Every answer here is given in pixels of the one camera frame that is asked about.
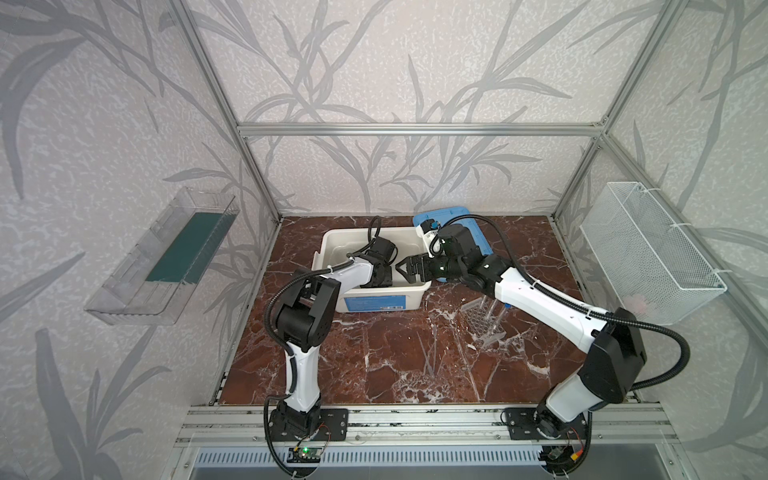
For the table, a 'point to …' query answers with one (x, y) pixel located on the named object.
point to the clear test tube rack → (481, 319)
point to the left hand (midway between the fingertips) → (384, 270)
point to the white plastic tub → (333, 245)
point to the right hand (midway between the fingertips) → (409, 254)
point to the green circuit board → (304, 455)
